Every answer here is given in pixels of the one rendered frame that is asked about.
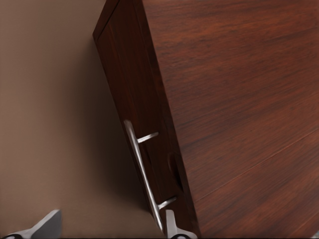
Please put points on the dark red wooden drawer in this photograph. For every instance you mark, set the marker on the dark red wooden drawer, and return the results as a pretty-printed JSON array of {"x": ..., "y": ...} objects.
[{"x": 134, "y": 99}]

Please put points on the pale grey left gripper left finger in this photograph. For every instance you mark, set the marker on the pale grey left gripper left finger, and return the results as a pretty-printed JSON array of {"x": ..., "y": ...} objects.
[{"x": 48, "y": 224}]

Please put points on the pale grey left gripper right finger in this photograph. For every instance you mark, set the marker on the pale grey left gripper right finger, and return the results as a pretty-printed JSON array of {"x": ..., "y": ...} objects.
[{"x": 170, "y": 224}]

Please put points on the dark red wooden cabinet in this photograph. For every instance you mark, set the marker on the dark red wooden cabinet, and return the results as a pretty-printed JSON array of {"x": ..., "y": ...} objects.
[{"x": 236, "y": 104}]

